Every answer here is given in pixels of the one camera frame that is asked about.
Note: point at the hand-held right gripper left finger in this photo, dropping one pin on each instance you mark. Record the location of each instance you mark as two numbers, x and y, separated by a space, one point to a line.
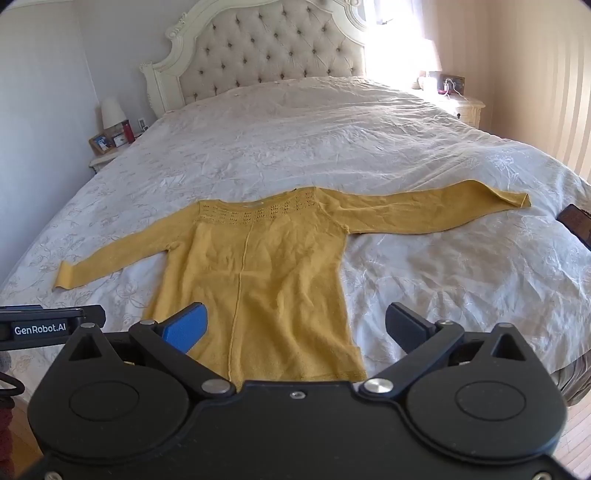
187 328

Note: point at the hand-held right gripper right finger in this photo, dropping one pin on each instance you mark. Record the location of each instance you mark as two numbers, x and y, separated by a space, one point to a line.
406 330

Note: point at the yellow knit sweater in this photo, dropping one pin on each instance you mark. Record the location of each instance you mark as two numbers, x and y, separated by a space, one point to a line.
272 272

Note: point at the cream nightstand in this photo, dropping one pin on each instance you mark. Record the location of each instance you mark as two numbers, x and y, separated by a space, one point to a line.
104 160
470 110

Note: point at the dark brown flat object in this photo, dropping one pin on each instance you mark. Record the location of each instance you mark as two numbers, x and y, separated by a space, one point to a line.
576 224

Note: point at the small desk clock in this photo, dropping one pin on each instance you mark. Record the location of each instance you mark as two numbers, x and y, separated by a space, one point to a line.
119 138

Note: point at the red bottle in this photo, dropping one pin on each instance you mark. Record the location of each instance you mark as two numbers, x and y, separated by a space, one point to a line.
127 132

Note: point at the white floral bedspread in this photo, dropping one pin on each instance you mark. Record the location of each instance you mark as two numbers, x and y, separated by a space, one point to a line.
323 138

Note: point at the white table lamp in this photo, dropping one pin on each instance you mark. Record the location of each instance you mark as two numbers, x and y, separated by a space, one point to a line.
429 57
111 113

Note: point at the cream tufted headboard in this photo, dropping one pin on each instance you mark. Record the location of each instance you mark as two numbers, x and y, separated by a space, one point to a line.
272 46

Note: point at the small photo frame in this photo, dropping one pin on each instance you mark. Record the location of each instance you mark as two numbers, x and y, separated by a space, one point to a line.
99 143

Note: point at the white wall outlet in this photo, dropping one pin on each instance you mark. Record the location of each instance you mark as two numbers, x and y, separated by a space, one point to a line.
142 123

